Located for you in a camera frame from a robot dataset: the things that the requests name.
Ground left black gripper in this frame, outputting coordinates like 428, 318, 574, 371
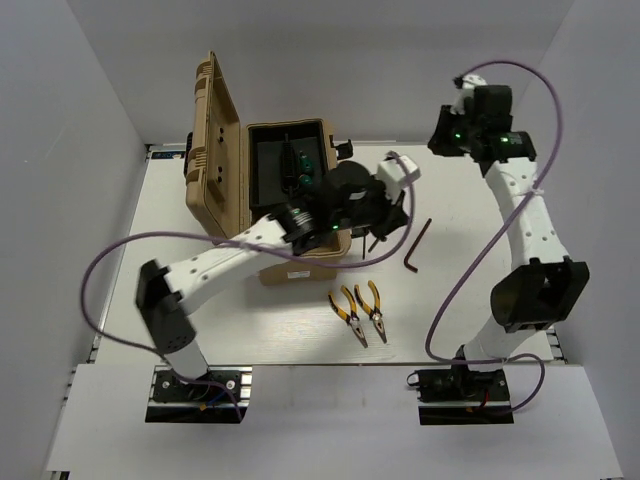
331, 174, 410, 241

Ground large brown hex key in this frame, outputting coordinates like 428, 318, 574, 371
403, 218, 433, 274

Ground yellow black pliers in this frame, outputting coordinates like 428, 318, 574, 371
354, 280, 388, 344
328, 285, 368, 348

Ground tan plastic toolbox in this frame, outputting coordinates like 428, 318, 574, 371
184, 49, 356, 287

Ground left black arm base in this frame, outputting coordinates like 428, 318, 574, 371
145, 366, 253, 424

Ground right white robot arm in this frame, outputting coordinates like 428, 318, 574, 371
428, 76, 590, 399

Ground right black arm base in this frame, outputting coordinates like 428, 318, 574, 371
406, 365, 514, 426

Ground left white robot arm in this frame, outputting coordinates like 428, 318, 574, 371
135, 156, 421, 399

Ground black toolbox tray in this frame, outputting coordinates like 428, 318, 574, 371
247, 119, 331, 216

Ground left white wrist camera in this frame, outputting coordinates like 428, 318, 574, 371
374, 155, 421, 202

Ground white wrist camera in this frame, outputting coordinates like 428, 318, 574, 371
374, 155, 421, 202
450, 73, 488, 115

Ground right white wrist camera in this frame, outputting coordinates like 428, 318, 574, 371
450, 73, 488, 115

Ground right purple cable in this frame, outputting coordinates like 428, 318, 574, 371
423, 60, 562, 414

